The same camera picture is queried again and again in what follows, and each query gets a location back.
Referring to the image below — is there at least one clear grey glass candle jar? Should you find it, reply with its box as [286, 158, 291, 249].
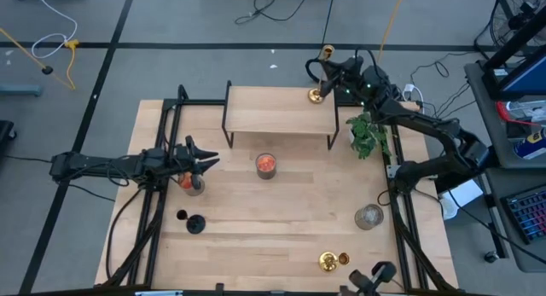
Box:
[353, 203, 385, 231]

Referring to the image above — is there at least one blue and yellow spray can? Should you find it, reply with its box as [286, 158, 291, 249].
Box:
[513, 126, 546, 161]

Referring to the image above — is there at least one black aluminium table frame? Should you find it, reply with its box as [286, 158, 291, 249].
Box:
[101, 84, 454, 296]

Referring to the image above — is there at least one wooden shelf with black legs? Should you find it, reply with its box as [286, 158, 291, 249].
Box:
[220, 79, 341, 151]

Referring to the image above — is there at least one yellow extension cable with plug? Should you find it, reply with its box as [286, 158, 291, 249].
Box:
[0, 26, 81, 91]

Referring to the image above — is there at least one orange-yellow cable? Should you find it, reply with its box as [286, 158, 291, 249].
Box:
[376, 0, 407, 63]

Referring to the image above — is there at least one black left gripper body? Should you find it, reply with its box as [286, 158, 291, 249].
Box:
[167, 143, 202, 178]

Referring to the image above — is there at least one green potted plant white pot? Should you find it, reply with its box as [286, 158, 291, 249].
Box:
[346, 111, 392, 161]

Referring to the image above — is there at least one white box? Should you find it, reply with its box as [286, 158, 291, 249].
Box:
[438, 178, 485, 221]

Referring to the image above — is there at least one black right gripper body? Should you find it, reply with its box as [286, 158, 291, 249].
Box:
[332, 55, 369, 93]

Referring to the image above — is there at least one black candlestick holder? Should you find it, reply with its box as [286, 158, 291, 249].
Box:
[176, 209, 207, 235]

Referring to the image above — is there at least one white floor cable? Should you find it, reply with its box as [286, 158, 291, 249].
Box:
[31, 0, 79, 60]

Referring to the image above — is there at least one backlit rainbow keyboard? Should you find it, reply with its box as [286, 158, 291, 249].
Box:
[500, 183, 546, 246]

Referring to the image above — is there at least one grey side cart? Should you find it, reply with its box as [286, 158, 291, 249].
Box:
[463, 60, 546, 170]

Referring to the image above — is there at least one blue-screen monitor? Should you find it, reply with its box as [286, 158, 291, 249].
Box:
[481, 44, 546, 102]

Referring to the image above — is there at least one red tool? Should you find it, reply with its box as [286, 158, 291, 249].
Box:
[495, 100, 543, 129]

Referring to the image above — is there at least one red candle glass jar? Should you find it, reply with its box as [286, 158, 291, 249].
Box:
[177, 171, 206, 198]
[254, 153, 278, 181]

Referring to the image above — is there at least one black looped floor cable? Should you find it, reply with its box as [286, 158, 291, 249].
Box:
[234, 0, 312, 26]

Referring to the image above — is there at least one gold candlestick holder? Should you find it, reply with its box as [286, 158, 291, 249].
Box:
[307, 44, 337, 105]
[317, 251, 351, 274]

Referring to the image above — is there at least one black straight cable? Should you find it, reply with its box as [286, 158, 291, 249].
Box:
[321, 0, 338, 46]

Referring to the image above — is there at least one black camera on stand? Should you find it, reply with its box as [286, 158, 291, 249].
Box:
[339, 260, 398, 296]

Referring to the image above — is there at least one black floor fan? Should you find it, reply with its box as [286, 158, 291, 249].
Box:
[489, 0, 546, 49]

